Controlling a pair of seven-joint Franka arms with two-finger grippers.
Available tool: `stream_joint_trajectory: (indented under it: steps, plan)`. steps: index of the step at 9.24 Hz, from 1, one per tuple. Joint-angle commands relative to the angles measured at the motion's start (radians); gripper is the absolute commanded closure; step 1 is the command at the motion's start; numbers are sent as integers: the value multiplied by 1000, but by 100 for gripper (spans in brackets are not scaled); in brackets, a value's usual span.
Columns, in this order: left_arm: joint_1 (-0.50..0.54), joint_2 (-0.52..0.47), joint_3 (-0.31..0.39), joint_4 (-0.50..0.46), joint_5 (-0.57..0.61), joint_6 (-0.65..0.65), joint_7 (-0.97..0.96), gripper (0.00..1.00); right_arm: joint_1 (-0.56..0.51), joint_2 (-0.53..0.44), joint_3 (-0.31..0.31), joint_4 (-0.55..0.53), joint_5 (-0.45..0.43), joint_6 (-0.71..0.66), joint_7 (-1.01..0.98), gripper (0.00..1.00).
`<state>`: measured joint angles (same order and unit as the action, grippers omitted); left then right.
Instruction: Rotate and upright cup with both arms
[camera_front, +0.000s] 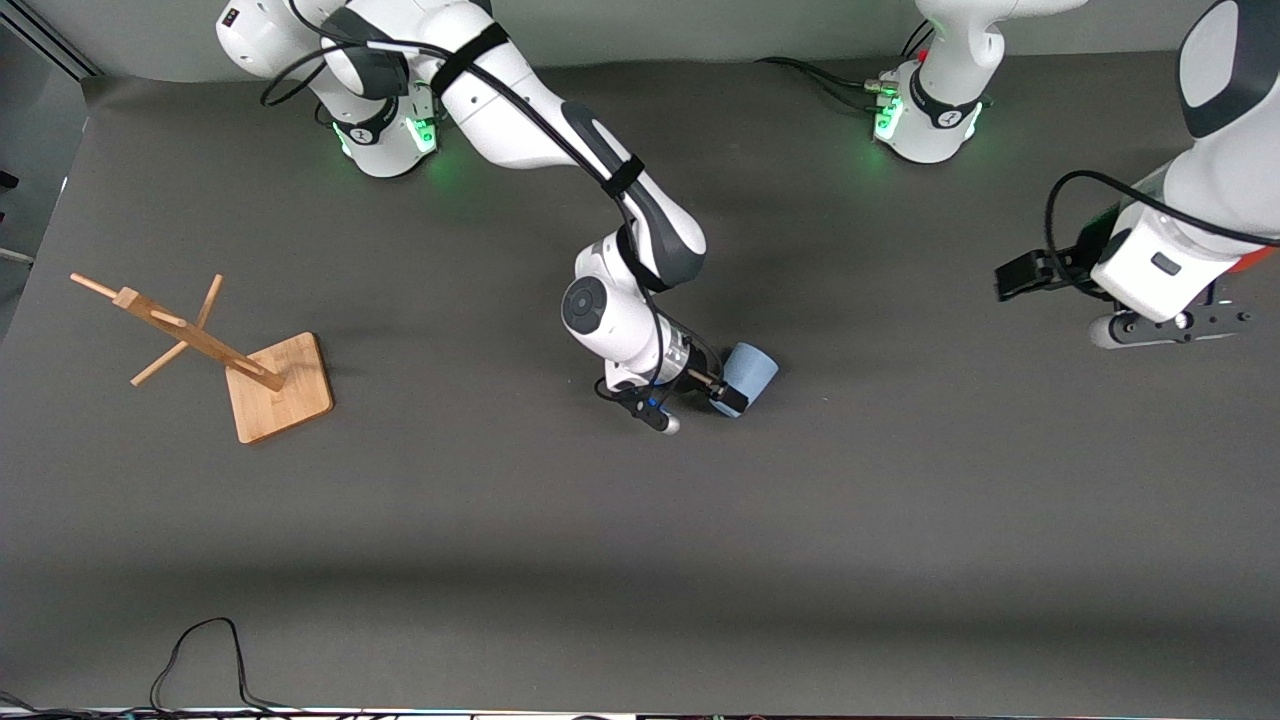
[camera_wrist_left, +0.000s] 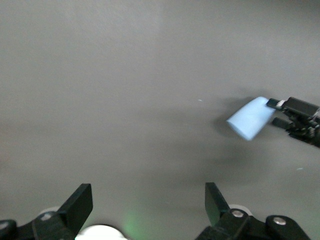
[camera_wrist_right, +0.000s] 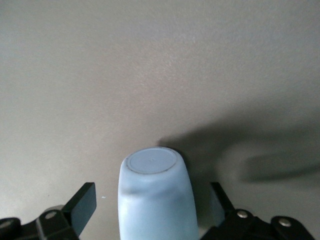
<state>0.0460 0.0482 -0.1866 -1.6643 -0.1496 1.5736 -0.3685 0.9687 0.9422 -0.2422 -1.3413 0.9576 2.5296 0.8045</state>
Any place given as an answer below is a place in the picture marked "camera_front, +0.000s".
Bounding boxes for black left base cables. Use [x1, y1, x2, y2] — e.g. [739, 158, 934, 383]
[755, 20, 936, 113]

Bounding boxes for grey metal frame rail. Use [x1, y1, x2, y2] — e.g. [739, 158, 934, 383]
[0, 0, 101, 79]

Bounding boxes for wooden cup rack stand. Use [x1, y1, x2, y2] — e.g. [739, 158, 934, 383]
[70, 272, 335, 445]

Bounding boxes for black looped cable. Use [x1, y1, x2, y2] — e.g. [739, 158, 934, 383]
[150, 617, 301, 716]

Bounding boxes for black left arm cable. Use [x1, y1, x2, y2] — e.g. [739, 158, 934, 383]
[1044, 170, 1280, 291]

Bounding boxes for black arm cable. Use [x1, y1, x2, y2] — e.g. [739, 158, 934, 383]
[260, 38, 721, 401]
[1044, 170, 1280, 291]

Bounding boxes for light blue plastic cup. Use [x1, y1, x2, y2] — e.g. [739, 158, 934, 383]
[715, 342, 780, 419]

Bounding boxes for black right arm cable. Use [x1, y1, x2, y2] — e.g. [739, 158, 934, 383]
[260, 38, 721, 401]

